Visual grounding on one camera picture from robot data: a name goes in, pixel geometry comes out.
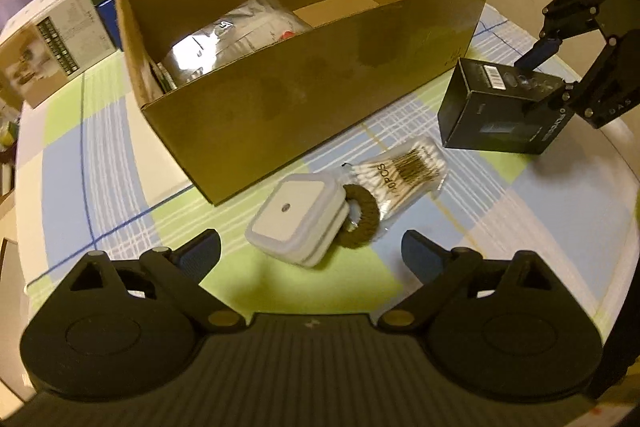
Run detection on brown cardboard box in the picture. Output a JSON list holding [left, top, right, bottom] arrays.
[[115, 0, 486, 205]]

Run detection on white square night light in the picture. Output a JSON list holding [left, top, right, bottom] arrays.
[[245, 172, 349, 268]]

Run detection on blue flat box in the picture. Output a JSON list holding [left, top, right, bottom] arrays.
[[96, 0, 122, 50]]

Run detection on black product box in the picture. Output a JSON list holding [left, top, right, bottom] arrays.
[[437, 58, 574, 155]]

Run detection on brown hair tie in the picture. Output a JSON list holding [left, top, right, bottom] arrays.
[[332, 183, 381, 251]]

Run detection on cotton swab bag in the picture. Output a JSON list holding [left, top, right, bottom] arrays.
[[342, 134, 448, 222]]

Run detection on checked tablecloth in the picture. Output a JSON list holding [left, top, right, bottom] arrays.
[[14, 3, 640, 348]]

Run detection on white appliance box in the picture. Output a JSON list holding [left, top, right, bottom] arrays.
[[1, 0, 115, 108]]

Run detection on silver foil bag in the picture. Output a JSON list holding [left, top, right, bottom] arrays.
[[157, 0, 311, 92]]

